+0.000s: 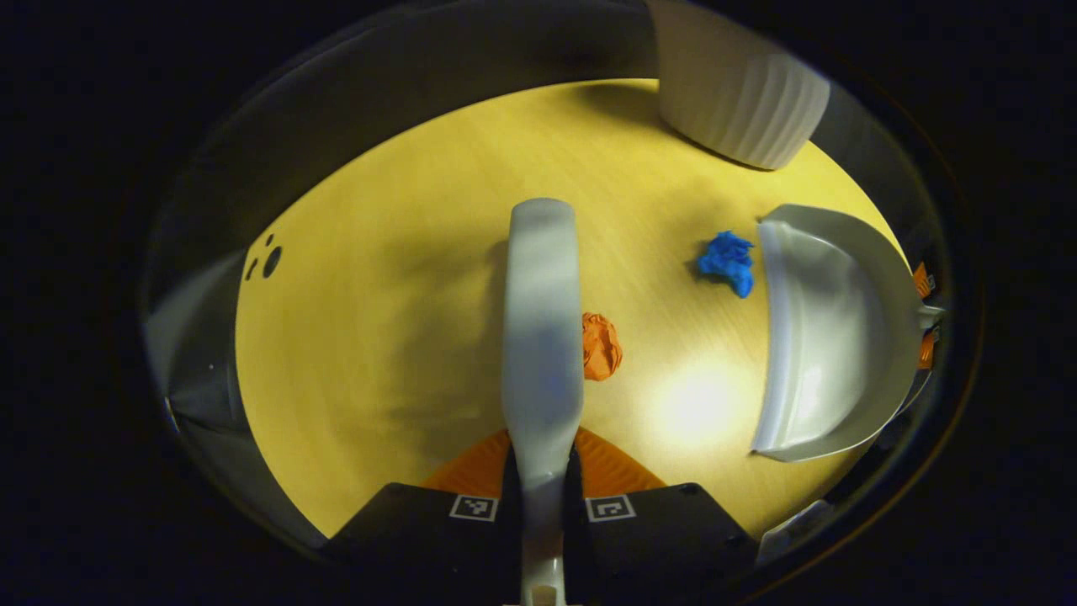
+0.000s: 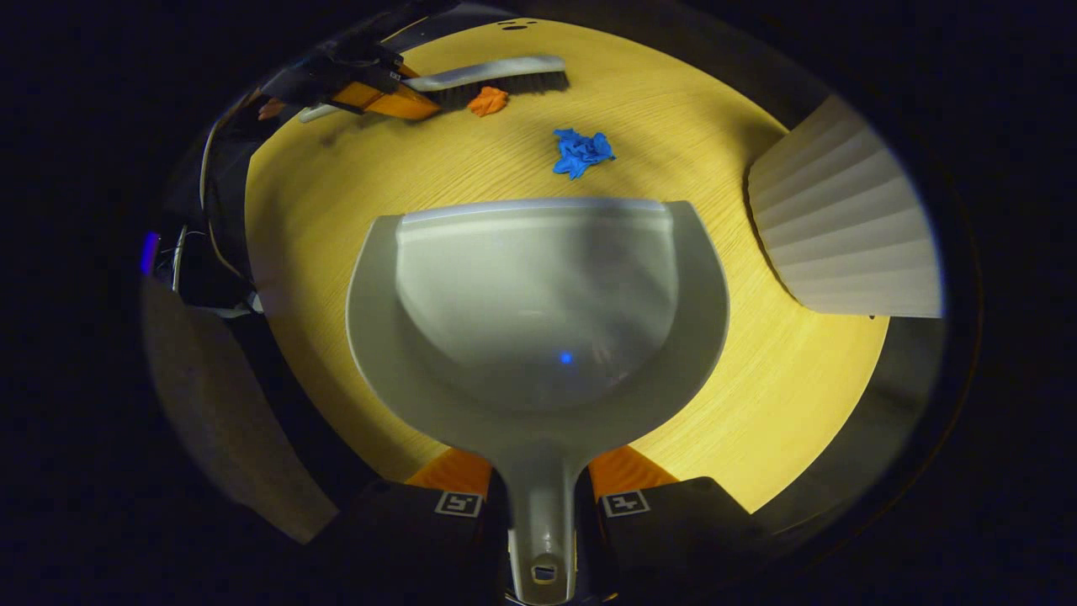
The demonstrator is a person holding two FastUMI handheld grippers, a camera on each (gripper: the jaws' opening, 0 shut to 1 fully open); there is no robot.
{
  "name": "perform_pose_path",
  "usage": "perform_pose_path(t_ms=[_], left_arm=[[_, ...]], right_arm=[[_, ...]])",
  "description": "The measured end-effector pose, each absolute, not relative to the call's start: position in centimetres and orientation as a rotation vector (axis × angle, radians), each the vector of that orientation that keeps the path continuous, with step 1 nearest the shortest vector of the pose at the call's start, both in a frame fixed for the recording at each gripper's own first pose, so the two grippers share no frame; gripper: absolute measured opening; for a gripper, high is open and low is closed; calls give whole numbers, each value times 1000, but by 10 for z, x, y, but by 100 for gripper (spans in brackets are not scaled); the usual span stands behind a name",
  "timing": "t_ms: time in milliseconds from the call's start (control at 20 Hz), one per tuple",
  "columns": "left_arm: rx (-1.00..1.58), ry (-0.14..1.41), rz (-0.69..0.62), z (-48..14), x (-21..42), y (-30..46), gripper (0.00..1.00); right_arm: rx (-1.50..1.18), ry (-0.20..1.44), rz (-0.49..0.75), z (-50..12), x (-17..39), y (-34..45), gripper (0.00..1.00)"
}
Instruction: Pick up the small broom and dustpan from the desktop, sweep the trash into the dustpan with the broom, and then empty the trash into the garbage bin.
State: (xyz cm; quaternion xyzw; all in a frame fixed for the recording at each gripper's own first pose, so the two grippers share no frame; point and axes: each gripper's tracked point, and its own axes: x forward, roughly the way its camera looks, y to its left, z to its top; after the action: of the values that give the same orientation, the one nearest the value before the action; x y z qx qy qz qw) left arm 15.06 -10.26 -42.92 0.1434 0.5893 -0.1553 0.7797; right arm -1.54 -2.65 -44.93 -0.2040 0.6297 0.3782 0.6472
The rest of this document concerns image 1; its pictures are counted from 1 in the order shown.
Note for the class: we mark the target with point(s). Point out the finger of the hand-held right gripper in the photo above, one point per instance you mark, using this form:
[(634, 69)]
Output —
[(924, 280), (927, 349)]

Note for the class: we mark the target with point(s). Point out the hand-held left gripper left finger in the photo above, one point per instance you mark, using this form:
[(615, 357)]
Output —
[(429, 530)]

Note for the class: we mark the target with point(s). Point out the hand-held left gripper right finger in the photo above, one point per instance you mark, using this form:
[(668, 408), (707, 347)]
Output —
[(656, 530)]

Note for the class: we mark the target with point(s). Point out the white dustpan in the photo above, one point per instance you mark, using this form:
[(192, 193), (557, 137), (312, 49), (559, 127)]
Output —
[(833, 337)]

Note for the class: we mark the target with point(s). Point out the orange paper trash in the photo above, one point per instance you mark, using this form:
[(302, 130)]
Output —
[(602, 347)]

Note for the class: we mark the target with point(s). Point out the blue paper trash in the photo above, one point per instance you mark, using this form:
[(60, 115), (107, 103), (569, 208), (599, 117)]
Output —
[(730, 261)]

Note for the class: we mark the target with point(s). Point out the white ribbed garbage bin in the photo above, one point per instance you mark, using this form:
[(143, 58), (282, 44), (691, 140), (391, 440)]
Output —
[(740, 93)]

